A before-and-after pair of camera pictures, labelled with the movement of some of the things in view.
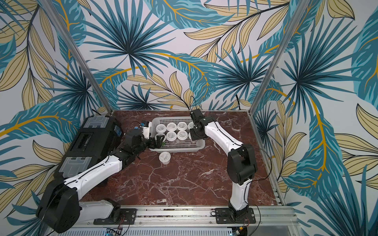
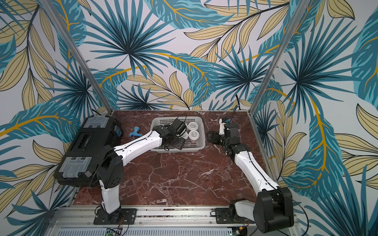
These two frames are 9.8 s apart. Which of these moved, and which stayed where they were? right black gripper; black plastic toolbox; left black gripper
Moved: right black gripper; left black gripper
Stayed: black plastic toolbox
